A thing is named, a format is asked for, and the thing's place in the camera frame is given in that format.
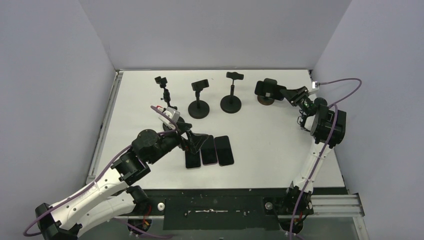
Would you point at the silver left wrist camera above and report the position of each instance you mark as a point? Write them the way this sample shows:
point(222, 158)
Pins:
point(169, 115)

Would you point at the black ball-joint phone stand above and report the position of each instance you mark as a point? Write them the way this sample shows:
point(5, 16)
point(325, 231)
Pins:
point(199, 109)

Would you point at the silver-edged black phone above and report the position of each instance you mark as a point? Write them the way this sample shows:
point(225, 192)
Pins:
point(192, 159)

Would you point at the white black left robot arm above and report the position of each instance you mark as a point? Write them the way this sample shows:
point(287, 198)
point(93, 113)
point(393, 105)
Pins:
point(113, 194)

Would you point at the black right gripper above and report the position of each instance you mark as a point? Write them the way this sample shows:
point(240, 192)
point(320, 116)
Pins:
point(298, 96)

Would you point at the brown-base small phone stand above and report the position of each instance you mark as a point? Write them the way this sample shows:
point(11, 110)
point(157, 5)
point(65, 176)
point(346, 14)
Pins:
point(266, 99)

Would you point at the purple cased phone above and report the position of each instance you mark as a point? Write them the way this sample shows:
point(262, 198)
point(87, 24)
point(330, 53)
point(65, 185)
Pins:
point(208, 152)

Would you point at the black round-base phone stand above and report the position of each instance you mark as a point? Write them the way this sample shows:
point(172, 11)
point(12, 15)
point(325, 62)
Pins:
point(231, 104)

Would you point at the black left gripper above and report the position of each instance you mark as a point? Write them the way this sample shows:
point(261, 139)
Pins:
point(194, 140)

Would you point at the black bent-arm phone stand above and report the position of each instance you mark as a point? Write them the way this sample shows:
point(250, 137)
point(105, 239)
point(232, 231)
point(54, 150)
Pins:
point(166, 97)

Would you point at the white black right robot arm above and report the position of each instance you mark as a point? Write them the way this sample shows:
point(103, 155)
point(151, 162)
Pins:
point(327, 129)

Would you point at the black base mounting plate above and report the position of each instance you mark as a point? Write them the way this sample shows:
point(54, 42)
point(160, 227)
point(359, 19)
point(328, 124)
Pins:
point(224, 209)

